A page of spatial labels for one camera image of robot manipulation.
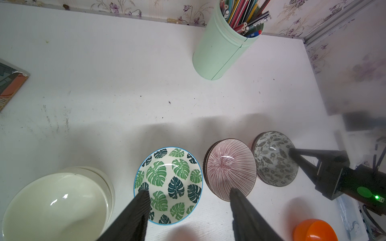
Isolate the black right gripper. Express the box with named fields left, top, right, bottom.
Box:
left=288, top=148, right=386, bottom=215

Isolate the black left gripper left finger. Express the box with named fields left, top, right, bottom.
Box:
left=98, top=190, right=151, bottom=241

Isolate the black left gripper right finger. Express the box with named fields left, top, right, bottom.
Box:
left=230, top=188, right=282, bottom=241

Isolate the black white floral bowl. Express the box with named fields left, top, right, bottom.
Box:
left=252, top=131, right=299, bottom=187

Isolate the cream white bowl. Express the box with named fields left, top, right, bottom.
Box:
left=2, top=167, right=115, bottom=241

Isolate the green leaf pattern bowl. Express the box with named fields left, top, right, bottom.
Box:
left=133, top=147, right=203, bottom=226

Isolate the purple striped bowl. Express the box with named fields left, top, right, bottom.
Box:
left=203, top=138, right=257, bottom=202

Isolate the clear packaged ruler set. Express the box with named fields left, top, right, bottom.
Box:
left=336, top=194, right=369, bottom=241

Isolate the mint green pencil cup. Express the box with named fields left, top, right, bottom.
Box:
left=193, top=1, right=259, bottom=80

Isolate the coloured pencils bundle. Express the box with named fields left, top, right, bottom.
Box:
left=219, top=0, right=271, bottom=38

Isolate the yellow illustrated children's book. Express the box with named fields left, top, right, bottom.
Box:
left=1, top=59, right=30, bottom=111

